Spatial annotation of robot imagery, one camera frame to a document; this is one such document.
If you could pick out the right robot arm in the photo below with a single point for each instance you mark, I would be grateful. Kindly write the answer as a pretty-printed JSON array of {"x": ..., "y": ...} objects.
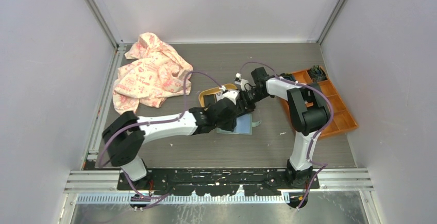
[{"x": 309, "y": 110}]

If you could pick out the orange compartment organizer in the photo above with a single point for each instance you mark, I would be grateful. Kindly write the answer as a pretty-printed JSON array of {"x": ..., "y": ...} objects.
[{"x": 343, "y": 121}]

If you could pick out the green card holder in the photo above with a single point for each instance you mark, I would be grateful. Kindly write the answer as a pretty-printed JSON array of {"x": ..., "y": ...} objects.
[{"x": 244, "y": 125}]

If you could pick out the pink patterned cloth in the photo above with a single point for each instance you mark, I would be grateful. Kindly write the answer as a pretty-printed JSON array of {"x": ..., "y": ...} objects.
[{"x": 156, "y": 72}]

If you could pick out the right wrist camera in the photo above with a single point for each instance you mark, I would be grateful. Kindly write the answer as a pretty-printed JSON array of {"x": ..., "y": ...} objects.
[{"x": 243, "y": 83}]

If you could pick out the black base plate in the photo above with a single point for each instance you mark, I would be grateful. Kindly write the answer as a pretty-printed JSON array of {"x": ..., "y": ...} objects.
[{"x": 217, "y": 181}]

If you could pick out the dark rolled item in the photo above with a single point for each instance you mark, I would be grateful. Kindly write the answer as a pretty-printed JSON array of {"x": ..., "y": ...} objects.
[
  {"x": 288, "y": 76},
  {"x": 317, "y": 74}
]

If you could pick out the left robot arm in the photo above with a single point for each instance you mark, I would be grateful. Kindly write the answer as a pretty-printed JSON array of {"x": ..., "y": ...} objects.
[{"x": 125, "y": 136}]

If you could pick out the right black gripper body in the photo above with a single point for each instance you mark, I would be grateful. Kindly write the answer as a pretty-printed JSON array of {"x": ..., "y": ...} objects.
[{"x": 250, "y": 98}]

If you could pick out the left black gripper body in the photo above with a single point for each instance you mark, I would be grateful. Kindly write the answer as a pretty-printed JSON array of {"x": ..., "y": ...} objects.
[{"x": 228, "y": 123}]

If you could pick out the yellow oval tray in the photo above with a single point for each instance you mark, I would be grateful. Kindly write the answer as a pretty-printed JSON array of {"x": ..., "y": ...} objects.
[{"x": 206, "y": 92}]

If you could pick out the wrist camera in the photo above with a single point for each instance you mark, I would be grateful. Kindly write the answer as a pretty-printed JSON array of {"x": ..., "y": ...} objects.
[
  {"x": 243, "y": 83},
  {"x": 227, "y": 93}
]

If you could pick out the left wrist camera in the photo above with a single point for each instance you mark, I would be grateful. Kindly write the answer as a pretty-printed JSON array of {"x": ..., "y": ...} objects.
[{"x": 227, "y": 93}]

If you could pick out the black credit card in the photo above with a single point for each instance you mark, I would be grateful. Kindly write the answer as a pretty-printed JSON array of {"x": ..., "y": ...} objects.
[{"x": 210, "y": 99}]

